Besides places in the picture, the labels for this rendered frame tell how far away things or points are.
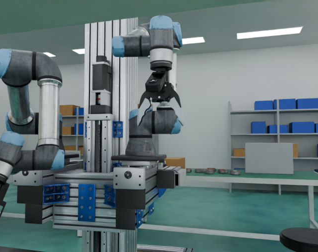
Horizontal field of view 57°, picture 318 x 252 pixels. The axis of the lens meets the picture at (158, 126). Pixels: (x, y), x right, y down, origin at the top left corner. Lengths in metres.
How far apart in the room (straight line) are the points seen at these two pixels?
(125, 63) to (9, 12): 1.50
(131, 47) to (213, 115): 6.23
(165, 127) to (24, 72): 0.65
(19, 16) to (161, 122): 1.23
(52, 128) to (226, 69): 6.45
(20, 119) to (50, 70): 0.39
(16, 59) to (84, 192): 0.67
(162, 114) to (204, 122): 5.86
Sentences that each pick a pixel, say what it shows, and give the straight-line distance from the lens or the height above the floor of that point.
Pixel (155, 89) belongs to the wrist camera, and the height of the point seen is 1.25.
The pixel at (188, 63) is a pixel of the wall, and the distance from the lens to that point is 7.53.
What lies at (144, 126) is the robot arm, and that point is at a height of 1.17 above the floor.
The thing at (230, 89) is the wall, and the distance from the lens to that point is 7.26.
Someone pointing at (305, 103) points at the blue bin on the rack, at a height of 1.90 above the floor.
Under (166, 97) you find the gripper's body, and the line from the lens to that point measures 0.92.
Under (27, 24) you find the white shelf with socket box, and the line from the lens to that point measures 0.19.
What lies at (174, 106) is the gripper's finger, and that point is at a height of 1.21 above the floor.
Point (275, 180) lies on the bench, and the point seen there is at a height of 0.73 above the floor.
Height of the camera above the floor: 1.10
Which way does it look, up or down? 3 degrees up
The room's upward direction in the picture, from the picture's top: straight up
